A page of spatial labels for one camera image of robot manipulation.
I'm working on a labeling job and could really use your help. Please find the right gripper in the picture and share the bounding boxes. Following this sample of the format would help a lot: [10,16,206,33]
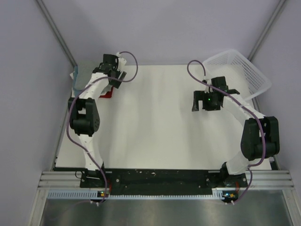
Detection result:
[192,90,220,112]

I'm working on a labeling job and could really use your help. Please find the grey t-shirt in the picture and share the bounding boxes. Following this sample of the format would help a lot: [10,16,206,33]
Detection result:
[78,61,99,89]

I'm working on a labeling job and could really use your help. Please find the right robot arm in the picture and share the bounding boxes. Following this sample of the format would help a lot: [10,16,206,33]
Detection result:
[192,76,280,186]

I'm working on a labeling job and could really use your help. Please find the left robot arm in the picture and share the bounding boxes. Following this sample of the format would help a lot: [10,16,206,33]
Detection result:
[66,52,127,187]

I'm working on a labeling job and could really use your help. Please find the folded red t-shirt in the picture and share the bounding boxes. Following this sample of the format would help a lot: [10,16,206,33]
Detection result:
[99,87,114,98]

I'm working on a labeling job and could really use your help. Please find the folded blue t-shirt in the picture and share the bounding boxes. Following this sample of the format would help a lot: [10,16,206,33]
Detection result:
[72,66,82,93]

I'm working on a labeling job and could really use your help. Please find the white plastic basket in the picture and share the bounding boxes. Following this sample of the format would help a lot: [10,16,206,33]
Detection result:
[203,49,272,101]

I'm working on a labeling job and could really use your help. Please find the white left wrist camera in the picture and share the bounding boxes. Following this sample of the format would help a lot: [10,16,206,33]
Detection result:
[116,52,127,71]

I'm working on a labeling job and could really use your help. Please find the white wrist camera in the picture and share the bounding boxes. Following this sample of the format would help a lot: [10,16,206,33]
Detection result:
[202,79,212,93]
[116,52,127,71]

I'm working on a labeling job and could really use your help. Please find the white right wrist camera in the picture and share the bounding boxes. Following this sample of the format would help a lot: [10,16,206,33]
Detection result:
[202,79,212,93]

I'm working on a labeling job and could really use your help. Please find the left corner aluminium post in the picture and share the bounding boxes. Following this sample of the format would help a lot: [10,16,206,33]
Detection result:
[34,0,77,67]

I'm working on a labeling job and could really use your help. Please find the corner aluminium post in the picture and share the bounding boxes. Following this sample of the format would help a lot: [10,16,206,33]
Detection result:
[34,0,77,67]
[247,0,289,62]

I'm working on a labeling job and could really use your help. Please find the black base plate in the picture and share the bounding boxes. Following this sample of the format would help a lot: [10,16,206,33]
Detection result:
[80,169,247,196]

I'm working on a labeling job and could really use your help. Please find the slotted cable duct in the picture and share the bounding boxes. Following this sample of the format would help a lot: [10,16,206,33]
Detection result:
[48,189,237,200]

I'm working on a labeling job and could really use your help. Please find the right corner aluminium post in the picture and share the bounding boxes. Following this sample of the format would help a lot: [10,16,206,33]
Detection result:
[247,0,289,62]

